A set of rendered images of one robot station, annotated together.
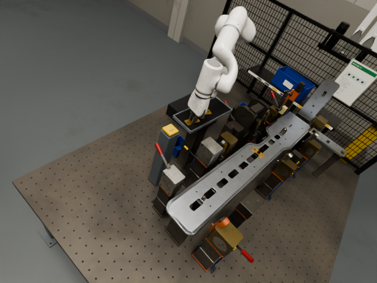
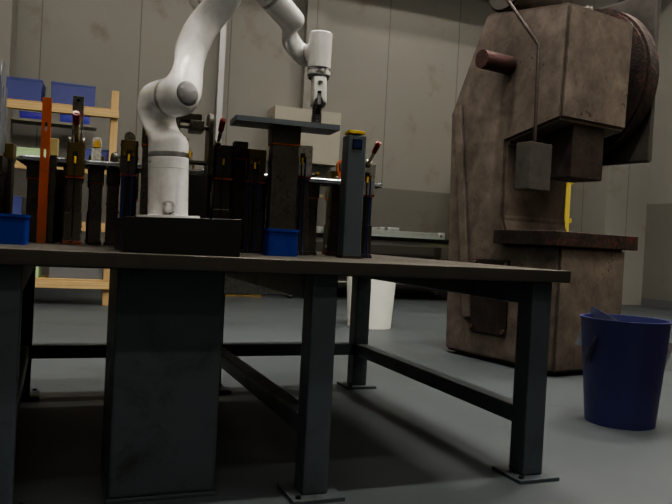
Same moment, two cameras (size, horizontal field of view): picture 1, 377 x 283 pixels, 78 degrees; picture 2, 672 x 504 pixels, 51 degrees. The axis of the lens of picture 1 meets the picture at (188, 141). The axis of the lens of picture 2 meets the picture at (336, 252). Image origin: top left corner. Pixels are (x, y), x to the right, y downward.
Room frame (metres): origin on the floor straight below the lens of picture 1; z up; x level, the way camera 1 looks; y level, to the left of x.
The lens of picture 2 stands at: (2.75, 1.84, 0.76)
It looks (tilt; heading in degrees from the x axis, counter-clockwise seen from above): 1 degrees down; 223
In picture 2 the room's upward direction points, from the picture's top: 3 degrees clockwise
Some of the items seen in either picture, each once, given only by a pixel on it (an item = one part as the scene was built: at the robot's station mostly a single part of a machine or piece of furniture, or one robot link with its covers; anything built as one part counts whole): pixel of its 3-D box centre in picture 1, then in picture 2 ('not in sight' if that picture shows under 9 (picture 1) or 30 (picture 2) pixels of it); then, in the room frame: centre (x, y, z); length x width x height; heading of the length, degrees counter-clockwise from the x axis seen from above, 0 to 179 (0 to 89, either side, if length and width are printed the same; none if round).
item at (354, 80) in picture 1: (351, 83); not in sight; (1.92, -1.03, 1.30); 0.23 x 0.02 x 0.31; 60
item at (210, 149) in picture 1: (198, 166); (298, 201); (0.89, -0.11, 0.90); 0.13 x 0.08 x 0.41; 60
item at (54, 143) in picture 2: (272, 123); (51, 190); (1.62, -0.59, 0.88); 0.04 x 0.04 x 0.37; 60
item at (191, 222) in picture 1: (257, 155); (210, 173); (1.06, -0.43, 1.00); 1.38 x 0.22 x 0.02; 150
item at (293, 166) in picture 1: (276, 181); not in sight; (1.04, -0.62, 0.87); 0.12 x 0.07 x 0.35; 60
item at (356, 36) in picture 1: (353, 40); not in sight; (2.10, -0.90, 1.53); 0.07 x 0.07 x 0.20
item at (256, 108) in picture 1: (238, 132); (183, 181); (1.27, -0.30, 0.95); 0.18 x 0.13 x 0.49; 150
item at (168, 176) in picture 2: not in sight; (168, 188); (1.53, -0.01, 0.89); 0.19 x 0.19 x 0.18
